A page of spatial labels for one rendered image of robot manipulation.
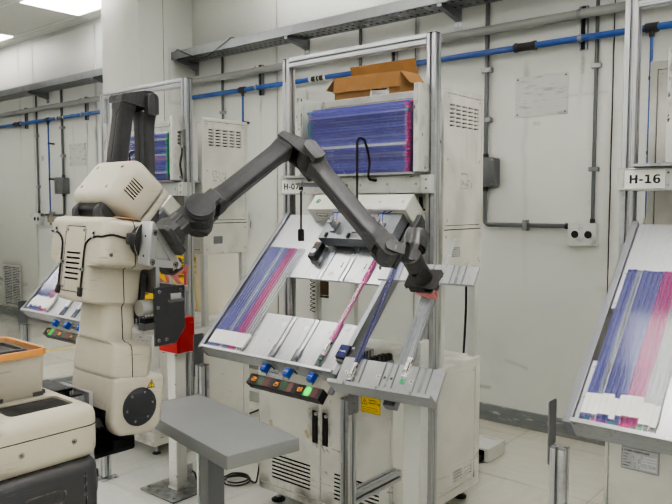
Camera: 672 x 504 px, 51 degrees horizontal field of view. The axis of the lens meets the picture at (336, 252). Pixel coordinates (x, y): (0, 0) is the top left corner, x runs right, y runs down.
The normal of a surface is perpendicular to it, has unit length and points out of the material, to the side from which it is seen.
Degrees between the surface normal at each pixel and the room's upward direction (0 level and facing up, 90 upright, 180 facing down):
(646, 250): 44
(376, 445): 90
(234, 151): 90
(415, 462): 90
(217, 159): 90
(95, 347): 82
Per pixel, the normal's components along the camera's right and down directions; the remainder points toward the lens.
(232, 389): 0.77, 0.04
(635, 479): -0.64, 0.05
